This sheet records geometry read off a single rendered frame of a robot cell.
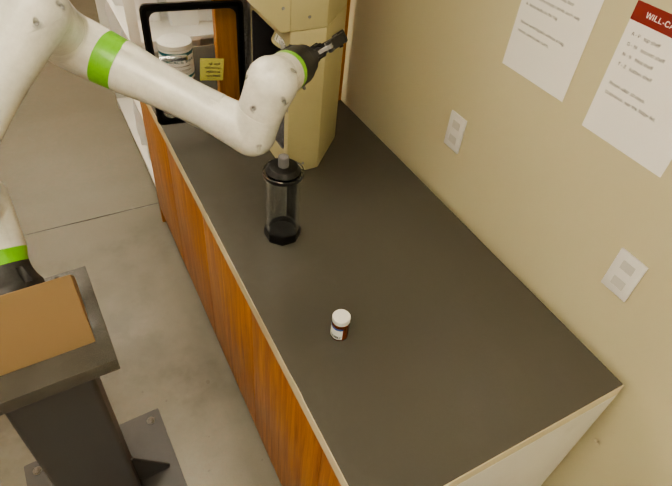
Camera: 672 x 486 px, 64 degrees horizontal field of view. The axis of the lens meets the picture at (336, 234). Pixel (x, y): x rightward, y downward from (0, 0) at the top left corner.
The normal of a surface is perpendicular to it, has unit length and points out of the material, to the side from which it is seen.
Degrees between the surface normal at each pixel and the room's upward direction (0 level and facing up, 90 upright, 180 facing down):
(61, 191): 0
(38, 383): 0
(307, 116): 90
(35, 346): 90
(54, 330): 90
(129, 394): 0
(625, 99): 90
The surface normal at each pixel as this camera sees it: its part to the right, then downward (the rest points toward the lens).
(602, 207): -0.88, 0.27
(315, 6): 0.47, 0.63
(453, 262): 0.08, -0.73
